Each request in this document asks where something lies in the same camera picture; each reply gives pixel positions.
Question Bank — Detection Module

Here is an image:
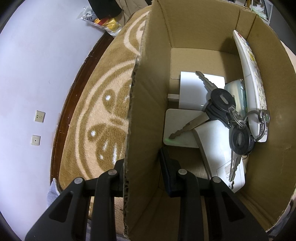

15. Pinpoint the grey cloth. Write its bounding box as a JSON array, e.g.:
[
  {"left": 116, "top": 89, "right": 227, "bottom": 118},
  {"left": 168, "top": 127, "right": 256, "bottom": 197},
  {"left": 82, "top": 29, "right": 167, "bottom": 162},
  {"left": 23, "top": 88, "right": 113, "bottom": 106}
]
[{"left": 46, "top": 178, "right": 63, "bottom": 209}]

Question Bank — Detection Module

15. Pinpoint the cartoon printed earbud case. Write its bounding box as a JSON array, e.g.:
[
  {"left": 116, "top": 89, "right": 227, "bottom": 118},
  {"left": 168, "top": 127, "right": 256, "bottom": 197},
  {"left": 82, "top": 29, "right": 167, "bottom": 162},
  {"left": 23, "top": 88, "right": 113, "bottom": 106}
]
[{"left": 224, "top": 79, "right": 248, "bottom": 116}]

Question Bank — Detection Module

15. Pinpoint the brown cardboard box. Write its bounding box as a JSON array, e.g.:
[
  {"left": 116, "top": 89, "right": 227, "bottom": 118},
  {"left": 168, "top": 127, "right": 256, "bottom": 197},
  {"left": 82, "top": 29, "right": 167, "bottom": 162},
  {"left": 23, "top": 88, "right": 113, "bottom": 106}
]
[{"left": 124, "top": 0, "right": 296, "bottom": 241}]

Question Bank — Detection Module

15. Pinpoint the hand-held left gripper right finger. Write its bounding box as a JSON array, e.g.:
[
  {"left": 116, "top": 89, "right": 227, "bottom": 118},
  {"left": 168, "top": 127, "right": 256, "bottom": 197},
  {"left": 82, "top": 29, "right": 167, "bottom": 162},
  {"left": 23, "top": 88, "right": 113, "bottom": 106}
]
[{"left": 159, "top": 146, "right": 269, "bottom": 241}]

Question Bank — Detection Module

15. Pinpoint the white remote control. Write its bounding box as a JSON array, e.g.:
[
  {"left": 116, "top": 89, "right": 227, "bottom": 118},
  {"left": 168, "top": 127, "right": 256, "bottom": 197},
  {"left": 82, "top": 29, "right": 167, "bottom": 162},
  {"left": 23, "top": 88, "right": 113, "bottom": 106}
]
[{"left": 232, "top": 30, "right": 269, "bottom": 142}]

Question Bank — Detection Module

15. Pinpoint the bunch of black-headed keys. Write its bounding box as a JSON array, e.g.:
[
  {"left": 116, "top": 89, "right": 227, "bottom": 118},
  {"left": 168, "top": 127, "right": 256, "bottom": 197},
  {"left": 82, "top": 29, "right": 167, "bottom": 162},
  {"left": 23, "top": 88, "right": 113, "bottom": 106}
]
[{"left": 169, "top": 71, "right": 271, "bottom": 182}]

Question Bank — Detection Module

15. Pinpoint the white square device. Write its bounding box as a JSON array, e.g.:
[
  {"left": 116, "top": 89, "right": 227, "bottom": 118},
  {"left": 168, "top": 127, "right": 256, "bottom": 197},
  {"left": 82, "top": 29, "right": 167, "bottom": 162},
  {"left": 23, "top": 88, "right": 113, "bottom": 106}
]
[{"left": 163, "top": 108, "right": 208, "bottom": 149}]

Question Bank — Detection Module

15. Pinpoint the plastic snack bag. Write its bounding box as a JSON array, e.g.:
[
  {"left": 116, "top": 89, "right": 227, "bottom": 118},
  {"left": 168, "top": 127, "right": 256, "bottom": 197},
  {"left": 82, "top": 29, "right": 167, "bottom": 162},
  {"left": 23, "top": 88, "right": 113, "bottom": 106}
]
[{"left": 77, "top": 7, "right": 123, "bottom": 37}]

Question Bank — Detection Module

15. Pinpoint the beige hanging coat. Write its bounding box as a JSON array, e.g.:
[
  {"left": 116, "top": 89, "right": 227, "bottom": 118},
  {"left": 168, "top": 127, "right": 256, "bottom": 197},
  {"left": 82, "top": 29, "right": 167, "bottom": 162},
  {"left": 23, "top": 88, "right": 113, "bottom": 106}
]
[{"left": 116, "top": 0, "right": 152, "bottom": 12}]

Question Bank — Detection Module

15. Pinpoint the white rolling cart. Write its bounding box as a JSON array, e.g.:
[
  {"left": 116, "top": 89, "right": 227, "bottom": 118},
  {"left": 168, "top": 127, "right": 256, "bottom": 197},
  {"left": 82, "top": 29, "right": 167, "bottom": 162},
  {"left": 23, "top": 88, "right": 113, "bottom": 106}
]
[{"left": 251, "top": 0, "right": 273, "bottom": 24}]

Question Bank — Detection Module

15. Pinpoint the white wall charger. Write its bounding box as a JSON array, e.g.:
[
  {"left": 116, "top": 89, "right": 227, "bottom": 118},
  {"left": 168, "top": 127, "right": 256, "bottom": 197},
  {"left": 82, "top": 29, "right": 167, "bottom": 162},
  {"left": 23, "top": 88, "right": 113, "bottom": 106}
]
[{"left": 168, "top": 71, "right": 226, "bottom": 110}]

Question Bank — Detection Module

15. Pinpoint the beige patterned round rug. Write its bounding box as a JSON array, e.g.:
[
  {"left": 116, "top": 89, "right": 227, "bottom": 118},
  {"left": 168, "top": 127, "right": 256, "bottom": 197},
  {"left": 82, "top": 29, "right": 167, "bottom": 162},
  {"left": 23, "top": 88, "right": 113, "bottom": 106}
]
[{"left": 57, "top": 5, "right": 153, "bottom": 220}]

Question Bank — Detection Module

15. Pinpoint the dark hanging coat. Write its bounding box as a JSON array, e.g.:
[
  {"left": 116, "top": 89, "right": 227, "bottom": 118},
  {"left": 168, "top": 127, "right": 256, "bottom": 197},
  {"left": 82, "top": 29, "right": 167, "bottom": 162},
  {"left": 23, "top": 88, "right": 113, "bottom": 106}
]
[{"left": 88, "top": 0, "right": 123, "bottom": 18}]

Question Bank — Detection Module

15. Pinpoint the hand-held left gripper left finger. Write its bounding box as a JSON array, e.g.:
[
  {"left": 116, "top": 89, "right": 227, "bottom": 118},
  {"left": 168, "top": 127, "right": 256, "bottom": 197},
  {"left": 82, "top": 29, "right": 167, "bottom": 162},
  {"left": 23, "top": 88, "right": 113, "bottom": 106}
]
[{"left": 24, "top": 159, "right": 126, "bottom": 241}]

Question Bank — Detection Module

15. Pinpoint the dark wooden bed frame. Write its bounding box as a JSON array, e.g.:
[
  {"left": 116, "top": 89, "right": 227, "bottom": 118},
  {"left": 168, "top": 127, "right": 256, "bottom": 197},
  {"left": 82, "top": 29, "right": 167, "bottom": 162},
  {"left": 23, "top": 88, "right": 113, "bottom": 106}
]
[{"left": 50, "top": 30, "right": 116, "bottom": 186}]

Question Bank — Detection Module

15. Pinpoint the white rectangular device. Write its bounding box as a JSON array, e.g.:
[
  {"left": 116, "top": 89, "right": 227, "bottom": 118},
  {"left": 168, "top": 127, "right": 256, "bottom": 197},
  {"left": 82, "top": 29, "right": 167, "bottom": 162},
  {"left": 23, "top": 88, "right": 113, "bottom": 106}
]
[{"left": 193, "top": 120, "right": 245, "bottom": 194}]

